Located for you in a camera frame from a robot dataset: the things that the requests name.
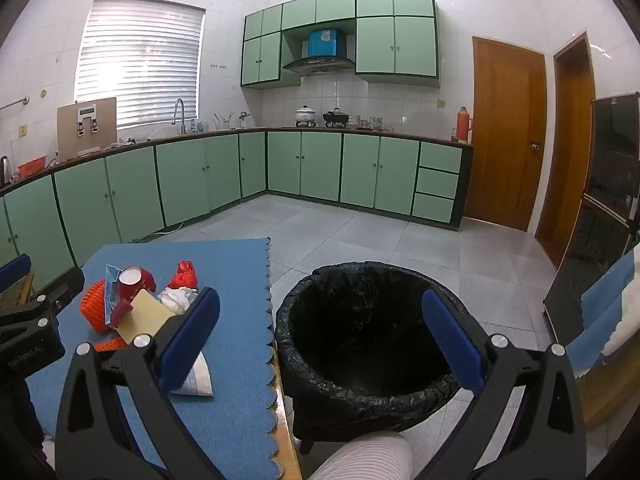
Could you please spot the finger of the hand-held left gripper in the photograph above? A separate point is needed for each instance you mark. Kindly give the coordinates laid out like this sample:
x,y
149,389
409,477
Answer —
x,y
15,271
60,290

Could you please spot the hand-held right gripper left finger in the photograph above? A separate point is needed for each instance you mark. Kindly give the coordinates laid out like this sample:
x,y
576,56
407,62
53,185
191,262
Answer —
x,y
187,340

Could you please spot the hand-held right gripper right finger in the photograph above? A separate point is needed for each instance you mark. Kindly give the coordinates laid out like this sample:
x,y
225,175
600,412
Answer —
x,y
452,340

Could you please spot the red paper cup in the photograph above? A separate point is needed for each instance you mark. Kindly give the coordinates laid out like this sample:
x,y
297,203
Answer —
x,y
142,287

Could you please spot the black lined trash bin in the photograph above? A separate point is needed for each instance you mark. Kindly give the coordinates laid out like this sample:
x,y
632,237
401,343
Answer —
x,y
360,350

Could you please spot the wooden chair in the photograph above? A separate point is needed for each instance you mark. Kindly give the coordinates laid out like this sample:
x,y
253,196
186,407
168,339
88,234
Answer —
x,y
22,297

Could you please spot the orange foam fruit net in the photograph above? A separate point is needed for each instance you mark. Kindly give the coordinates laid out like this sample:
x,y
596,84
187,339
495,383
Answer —
x,y
95,310

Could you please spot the white crumpled tissue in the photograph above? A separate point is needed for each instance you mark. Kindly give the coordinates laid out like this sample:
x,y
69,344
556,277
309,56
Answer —
x,y
175,299

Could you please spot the beige paper card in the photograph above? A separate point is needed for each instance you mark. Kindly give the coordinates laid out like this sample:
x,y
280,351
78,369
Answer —
x,y
147,315

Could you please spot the light blue milk carton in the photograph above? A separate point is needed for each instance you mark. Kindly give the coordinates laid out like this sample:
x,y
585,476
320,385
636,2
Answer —
x,y
111,290

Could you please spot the red plastic bag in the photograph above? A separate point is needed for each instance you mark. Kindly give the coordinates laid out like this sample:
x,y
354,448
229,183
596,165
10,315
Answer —
x,y
184,276

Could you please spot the blue foam mat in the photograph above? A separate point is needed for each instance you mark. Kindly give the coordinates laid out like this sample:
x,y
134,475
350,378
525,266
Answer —
x,y
235,285

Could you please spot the metal electric kettle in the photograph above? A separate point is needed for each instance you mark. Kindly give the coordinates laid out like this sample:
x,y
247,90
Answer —
x,y
4,170

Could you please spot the red plastic basin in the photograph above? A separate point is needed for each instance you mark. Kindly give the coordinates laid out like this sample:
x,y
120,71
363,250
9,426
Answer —
x,y
32,166

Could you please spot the brown cardboard box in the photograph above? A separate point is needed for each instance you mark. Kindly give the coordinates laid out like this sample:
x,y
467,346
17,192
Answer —
x,y
70,135

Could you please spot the person's striped trouser leg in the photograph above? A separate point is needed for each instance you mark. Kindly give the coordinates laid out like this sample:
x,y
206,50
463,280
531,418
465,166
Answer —
x,y
365,460

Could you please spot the blue and white cloth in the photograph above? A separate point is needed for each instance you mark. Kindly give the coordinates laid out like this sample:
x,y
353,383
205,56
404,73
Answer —
x,y
605,295

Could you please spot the metal kitchen faucet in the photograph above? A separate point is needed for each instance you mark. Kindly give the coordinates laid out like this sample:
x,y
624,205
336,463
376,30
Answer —
x,y
183,120

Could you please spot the closed wooden door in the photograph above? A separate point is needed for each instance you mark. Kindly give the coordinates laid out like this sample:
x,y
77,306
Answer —
x,y
505,135

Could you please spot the green base cabinets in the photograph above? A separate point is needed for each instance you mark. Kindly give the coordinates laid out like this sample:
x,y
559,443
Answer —
x,y
325,170

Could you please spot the black glass cabinet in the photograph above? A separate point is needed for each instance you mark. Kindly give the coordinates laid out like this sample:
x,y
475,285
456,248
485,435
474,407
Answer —
x,y
600,185

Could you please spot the orange thermos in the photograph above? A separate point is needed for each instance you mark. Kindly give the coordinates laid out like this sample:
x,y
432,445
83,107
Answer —
x,y
462,125

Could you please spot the utensil holder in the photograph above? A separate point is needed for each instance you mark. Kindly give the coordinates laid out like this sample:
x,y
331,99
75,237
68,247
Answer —
x,y
223,122

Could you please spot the white window blind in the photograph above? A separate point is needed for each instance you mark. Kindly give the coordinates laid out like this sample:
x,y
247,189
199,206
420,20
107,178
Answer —
x,y
140,60

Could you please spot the black wok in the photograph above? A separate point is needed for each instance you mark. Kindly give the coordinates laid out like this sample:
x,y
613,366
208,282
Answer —
x,y
336,118

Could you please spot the white cooking pot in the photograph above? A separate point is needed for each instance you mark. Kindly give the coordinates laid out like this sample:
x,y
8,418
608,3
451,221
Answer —
x,y
305,115

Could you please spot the black range hood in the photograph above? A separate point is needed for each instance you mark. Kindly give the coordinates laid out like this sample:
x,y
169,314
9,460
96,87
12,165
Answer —
x,y
317,64

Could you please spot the metal towel rail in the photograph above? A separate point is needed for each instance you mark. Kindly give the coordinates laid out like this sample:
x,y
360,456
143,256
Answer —
x,y
15,103

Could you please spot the wooden door with dark frame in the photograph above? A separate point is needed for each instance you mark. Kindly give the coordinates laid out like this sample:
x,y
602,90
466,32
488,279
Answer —
x,y
565,160

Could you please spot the green wall cabinets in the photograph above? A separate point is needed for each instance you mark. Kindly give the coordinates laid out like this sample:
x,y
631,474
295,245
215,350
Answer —
x,y
395,45

